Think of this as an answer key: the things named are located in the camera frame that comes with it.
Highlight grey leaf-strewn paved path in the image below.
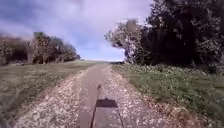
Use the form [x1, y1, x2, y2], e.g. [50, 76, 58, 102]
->
[9, 63, 183, 128]

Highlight grass field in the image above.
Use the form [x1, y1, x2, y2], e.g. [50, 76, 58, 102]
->
[0, 59, 104, 126]

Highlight row of trees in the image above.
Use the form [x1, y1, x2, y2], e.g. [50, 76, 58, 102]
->
[0, 31, 82, 66]

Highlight dark dense trees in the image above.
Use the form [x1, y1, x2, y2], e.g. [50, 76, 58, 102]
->
[104, 0, 224, 73]

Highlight grass verge with weeds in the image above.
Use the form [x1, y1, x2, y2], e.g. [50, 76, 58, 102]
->
[111, 63, 224, 128]

